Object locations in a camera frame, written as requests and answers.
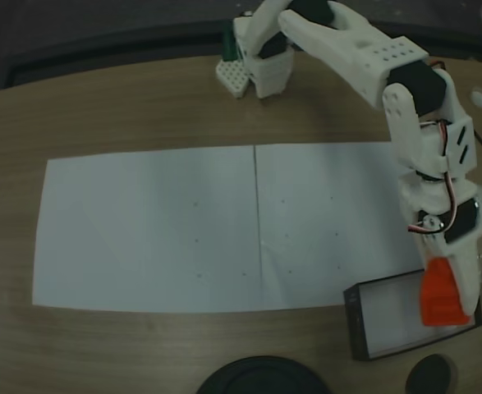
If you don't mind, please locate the orange cube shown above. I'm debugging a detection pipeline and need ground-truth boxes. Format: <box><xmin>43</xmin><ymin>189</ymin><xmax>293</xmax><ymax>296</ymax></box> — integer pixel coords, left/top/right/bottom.
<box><xmin>420</xmin><ymin>257</ymin><xmax>470</xmax><ymax>328</ymax></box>

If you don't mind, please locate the brown cardboard box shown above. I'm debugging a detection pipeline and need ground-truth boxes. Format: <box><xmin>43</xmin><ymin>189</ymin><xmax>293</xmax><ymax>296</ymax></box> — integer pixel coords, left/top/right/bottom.
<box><xmin>342</xmin><ymin>268</ymin><xmax>482</xmax><ymax>362</ymax></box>

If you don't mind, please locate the white paper sheet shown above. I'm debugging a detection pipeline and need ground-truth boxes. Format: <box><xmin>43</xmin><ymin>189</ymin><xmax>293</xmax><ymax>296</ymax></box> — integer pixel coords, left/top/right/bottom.
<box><xmin>255</xmin><ymin>141</ymin><xmax>427</xmax><ymax>307</ymax></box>
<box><xmin>32</xmin><ymin>145</ymin><xmax>263</xmax><ymax>315</ymax></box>

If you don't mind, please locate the black desk lamp stand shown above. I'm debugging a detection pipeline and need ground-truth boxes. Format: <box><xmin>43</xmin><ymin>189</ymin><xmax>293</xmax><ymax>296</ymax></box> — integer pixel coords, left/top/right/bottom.
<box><xmin>195</xmin><ymin>355</ymin><xmax>332</xmax><ymax>394</ymax></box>

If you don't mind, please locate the round table cable hole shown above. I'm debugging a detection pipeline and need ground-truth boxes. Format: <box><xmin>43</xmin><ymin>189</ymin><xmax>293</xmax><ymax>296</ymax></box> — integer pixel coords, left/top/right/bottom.
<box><xmin>404</xmin><ymin>353</ymin><xmax>459</xmax><ymax>394</ymax></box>

